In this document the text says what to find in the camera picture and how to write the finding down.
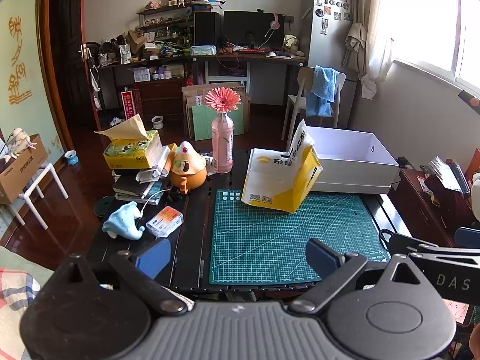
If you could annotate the dark wooden door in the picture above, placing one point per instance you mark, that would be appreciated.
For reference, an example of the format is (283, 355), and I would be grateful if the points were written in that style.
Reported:
(71, 45)

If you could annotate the stack of books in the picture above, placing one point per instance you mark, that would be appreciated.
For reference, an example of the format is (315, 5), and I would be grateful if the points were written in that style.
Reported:
(131, 187)

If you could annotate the cluttered dark shelf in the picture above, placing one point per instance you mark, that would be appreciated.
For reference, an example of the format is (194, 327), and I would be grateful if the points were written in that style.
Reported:
(150, 71)

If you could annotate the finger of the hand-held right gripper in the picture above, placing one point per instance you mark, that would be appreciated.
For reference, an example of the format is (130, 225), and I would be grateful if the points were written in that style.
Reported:
(468, 237)
(416, 243)

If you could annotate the yellow white shopping bag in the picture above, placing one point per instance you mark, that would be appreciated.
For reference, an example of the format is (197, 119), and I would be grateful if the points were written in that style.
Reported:
(277, 180)

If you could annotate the white pet bowl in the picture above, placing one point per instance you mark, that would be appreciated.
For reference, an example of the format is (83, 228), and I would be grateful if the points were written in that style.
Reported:
(157, 122)

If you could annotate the yellow tissue box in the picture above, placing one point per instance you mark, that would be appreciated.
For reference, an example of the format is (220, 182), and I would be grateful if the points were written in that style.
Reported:
(129, 153)

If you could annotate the pink gerbera flower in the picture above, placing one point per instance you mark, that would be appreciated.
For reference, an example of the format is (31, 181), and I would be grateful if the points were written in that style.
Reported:
(222, 99)

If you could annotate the blue towel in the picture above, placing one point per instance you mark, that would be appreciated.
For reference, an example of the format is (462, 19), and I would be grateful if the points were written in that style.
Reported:
(322, 86)

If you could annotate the pink headphones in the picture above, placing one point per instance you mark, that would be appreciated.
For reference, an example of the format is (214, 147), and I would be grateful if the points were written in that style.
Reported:
(275, 25)

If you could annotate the flattened cardboard boxes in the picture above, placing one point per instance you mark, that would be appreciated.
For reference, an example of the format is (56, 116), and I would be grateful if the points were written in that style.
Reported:
(195, 97)

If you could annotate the red sign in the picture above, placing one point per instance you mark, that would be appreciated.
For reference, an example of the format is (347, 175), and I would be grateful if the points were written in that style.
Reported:
(127, 105)

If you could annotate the pink plastic bottle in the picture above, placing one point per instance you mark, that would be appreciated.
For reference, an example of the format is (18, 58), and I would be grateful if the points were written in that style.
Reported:
(222, 146)

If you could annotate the black computer tower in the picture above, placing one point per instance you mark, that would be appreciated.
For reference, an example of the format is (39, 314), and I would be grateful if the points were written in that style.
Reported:
(206, 30)

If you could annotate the clear box with orange label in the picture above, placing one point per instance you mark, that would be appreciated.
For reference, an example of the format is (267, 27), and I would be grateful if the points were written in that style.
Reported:
(165, 222)

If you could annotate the white chair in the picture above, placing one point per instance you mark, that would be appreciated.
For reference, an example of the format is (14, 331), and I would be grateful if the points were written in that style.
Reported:
(294, 105)

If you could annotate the black computer monitor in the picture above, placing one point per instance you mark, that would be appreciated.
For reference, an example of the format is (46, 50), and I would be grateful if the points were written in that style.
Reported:
(247, 26)

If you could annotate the white storage box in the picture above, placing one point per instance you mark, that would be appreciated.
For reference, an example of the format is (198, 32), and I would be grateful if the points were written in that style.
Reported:
(356, 168)

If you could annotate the plaid cloth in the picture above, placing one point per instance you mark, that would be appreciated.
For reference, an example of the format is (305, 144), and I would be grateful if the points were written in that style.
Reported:
(15, 288)

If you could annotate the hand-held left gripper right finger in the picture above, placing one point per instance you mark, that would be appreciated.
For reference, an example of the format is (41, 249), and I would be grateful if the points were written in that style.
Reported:
(320, 258)

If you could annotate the silver foil bag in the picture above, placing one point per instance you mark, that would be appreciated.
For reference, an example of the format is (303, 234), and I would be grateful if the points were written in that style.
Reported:
(446, 174)

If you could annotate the dark wooden desk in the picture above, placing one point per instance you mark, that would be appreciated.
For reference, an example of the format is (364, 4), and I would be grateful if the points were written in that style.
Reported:
(262, 58)

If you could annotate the dark wooden side table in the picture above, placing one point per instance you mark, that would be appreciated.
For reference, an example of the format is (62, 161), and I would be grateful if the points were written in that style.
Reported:
(416, 202)

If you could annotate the blue pet bowl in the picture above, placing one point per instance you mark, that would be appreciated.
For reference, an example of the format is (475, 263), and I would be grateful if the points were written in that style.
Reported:
(71, 158)

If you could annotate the open cardboard box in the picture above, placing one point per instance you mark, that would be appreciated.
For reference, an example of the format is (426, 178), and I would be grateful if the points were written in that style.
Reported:
(18, 176)

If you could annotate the beige hanging cloth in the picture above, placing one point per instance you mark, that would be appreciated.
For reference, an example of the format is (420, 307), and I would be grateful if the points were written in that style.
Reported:
(356, 48)

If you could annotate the window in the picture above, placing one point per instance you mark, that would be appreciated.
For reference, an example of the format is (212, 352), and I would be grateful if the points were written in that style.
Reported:
(431, 37)

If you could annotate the green board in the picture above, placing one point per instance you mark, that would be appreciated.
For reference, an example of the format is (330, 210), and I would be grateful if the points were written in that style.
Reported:
(202, 122)

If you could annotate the light blue plastic container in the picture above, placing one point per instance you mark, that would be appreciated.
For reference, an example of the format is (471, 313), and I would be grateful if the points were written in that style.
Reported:
(203, 50)

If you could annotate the silver refrigerator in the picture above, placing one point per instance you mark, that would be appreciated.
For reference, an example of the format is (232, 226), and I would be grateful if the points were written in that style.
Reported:
(330, 45)

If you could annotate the black round disc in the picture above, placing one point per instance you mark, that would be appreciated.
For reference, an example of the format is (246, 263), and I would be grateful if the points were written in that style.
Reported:
(103, 206)

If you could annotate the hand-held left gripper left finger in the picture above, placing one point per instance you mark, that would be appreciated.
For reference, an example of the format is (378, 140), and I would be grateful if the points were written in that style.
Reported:
(153, 258)

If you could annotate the white curtain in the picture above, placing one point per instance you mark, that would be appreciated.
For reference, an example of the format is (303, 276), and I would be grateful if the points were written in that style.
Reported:
(380, 26)

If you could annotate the green cutting mat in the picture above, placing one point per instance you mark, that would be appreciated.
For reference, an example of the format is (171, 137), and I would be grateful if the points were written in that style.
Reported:
(270, 240)

